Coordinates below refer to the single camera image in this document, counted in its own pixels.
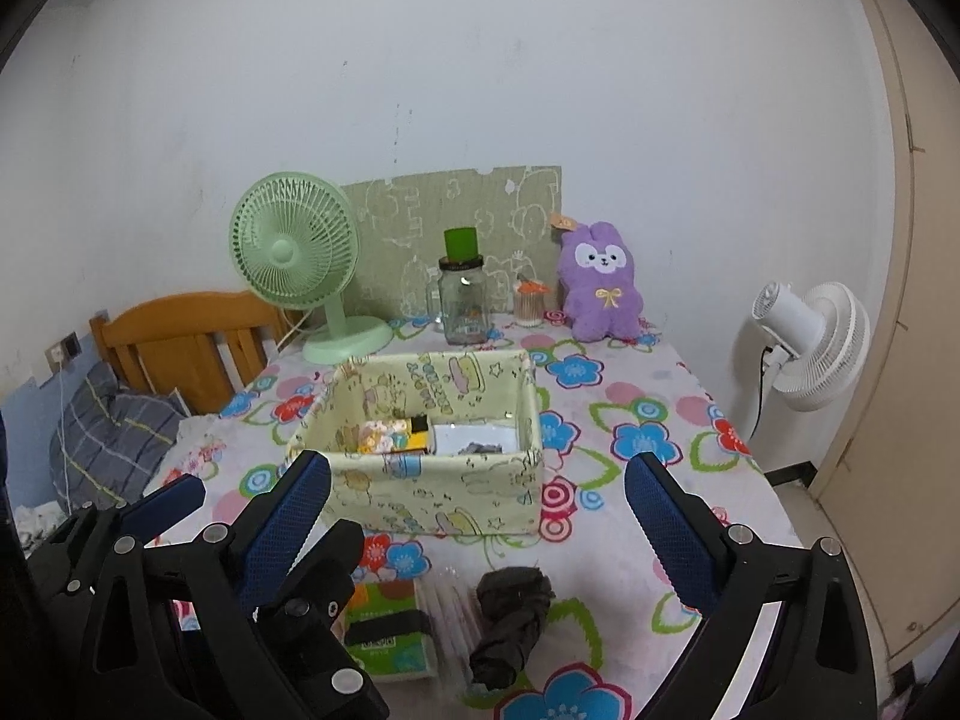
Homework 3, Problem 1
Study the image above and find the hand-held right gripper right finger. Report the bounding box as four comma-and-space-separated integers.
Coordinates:
625, 452, 878, 720

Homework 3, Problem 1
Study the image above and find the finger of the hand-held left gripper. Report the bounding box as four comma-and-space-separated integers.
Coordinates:
251, 521, 391, 720
26, 476, 207, 616

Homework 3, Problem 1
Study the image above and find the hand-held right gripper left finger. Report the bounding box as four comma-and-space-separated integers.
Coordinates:
81, 451, 332, 720

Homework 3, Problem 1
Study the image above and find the green tissue pack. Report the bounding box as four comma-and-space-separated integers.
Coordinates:
343, 577, 440, 681

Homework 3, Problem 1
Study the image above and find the clear plastic tube pack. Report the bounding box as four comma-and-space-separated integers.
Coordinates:
420, 568, 482, 691

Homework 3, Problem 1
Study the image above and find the pale yellow fabric storage box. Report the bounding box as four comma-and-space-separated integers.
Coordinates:
289, 349, 545, 539

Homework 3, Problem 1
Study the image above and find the dark cloth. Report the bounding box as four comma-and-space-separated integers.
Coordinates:
469, 566, 557, 689

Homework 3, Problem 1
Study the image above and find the white bed sheet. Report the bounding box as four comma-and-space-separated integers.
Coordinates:
176, 414, 226, 467

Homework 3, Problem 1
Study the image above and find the floral tablecloth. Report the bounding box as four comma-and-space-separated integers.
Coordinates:
142, 311, 805, 720

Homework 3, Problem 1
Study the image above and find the grey plaid pillow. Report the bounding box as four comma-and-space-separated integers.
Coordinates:
49, 360, 190, 511

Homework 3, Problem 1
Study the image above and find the colourful small packet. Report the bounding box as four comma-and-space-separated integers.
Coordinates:
358, 420, 410, 455

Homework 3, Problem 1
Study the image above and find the white crumpled bedding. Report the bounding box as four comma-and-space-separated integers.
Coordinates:
11, 502, 70, 552

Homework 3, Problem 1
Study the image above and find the wooden bed headboard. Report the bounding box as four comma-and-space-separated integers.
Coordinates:
90, 291, 295, 417

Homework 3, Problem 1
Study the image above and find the white paper sheet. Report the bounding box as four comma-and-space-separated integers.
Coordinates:
433, 424, 520, 457

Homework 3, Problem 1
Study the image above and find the white standing fan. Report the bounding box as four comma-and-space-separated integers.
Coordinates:
746, 281, 871, 466

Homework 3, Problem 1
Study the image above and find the purple plush bunny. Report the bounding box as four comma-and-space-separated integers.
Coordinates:
551, 214, 650, 342

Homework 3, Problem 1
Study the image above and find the green desk fan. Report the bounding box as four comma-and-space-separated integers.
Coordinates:
229, 172, 392, 365

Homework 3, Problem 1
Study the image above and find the glass jar with green cap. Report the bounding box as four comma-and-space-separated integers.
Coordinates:
427, 227, 493, 347

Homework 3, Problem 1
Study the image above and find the beige door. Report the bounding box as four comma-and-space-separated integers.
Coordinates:
806, 0, 960, 691

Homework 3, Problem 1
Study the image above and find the green patterned board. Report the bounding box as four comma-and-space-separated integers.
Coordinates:
341, 163, 563, 318

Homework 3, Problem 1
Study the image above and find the white cable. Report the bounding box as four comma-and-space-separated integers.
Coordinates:
54, 373, 76, 507

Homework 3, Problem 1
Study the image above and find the wall socket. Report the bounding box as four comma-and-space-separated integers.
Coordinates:
46, 332, 82, 373

